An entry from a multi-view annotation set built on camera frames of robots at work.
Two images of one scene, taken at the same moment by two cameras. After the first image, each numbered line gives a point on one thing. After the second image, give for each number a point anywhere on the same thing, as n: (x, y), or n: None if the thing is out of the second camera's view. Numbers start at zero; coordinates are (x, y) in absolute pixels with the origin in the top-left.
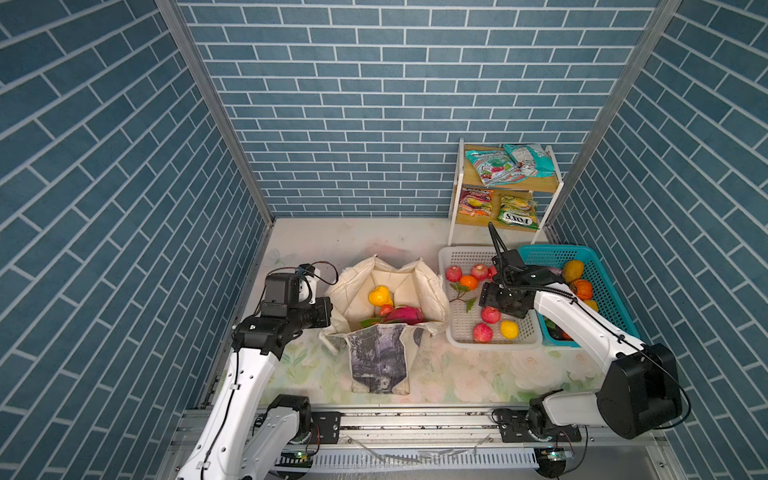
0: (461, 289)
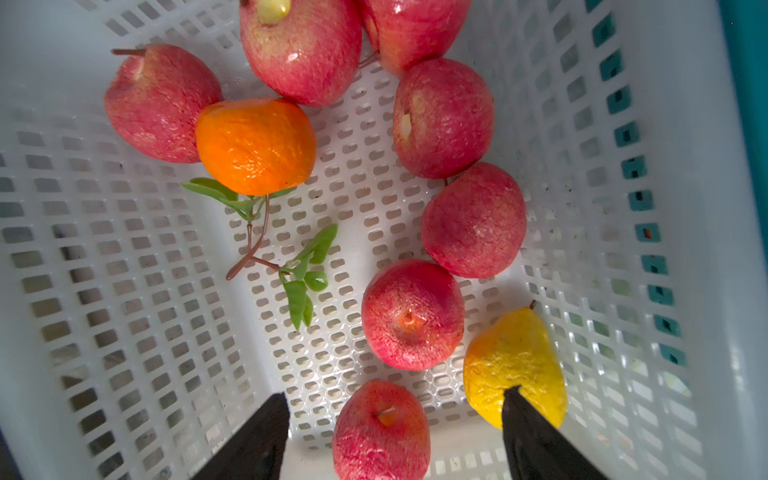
0: (297, 274)
